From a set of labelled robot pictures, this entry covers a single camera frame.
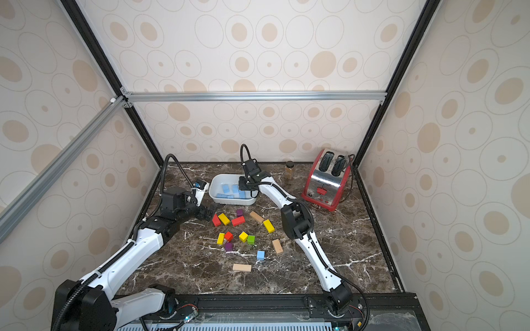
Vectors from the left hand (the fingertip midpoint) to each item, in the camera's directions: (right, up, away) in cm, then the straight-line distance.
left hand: (214, 197), depth 82 cm
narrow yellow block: (0, -20, +8) cm, 21 cm away
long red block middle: (+7, -12, +14) cm, 20 cm away
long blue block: (-2, -1, +23) cm, 23 cm away
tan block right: (+26, -21, +5) cm, 34 cm away
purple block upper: (+8, -9, +17) cm, 20 cm away
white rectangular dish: (-5, +6, +23) cm, 24 cm away
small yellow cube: (+11, -18, +8) cm, 22 cm away
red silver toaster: (+47, +7, +9) cm, 49 cm away
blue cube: (+4, +2, +27) cm, 28 cm away
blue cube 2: (+19, -24, +2) cm, 30 cm away
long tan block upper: (+17, -11, +15) cm, 25 cm away
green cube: (+14, -19, +6) cm, 24 cm away
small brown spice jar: (+32, +14, +26) cm, 44 cm away
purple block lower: (+5, -22, +5) cm, 23 cm away
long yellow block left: (+1, -11, +15) cm, 19 cm away
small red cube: (+5, -18, +8) cm, 20 cm away
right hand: (+13, +6, +27) cm, 30 cm away
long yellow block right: (+22, -14, +13) cm, 29 cm away
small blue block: (-1, +3, +27) cm, 28 cm away
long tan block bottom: (+12, -28, 0) cm, 30 cm away
